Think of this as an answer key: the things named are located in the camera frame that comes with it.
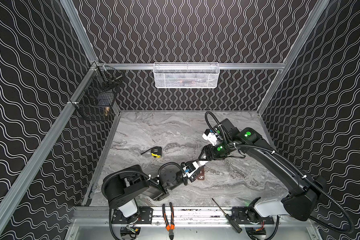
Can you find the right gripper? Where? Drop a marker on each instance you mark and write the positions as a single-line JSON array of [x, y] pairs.
[[211, 150]]

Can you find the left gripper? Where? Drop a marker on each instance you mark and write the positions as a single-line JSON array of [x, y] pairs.
[[193, 173]]

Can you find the brown pill organizer box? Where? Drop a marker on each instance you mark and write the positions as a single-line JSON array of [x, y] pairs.
[[201, 174]]

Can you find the white pill bottle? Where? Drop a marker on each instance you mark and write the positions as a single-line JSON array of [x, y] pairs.
[[201, 163]]

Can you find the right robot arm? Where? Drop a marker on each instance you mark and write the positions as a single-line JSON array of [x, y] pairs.
[[304, 191]]

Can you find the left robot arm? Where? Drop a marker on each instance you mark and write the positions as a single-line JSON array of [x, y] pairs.
[[121, 188]]

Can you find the yellow black tape measure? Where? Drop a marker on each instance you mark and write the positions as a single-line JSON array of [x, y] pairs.
[[156, 151]]

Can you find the black screwdriver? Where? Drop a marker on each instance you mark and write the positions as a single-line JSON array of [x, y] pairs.
[[230, 220]]

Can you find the orange handled pliers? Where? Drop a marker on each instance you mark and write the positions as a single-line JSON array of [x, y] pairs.
[[170, 225]]

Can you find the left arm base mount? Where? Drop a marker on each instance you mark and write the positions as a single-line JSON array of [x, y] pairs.
[[143, 216]]

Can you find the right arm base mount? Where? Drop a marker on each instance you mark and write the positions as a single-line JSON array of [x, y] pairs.
[[248, 216]]

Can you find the white wire mesh basket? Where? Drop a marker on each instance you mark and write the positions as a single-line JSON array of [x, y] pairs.
[[186, 75]]

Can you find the black wire basket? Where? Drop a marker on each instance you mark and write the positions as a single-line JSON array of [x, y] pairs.
[[96, 102]]

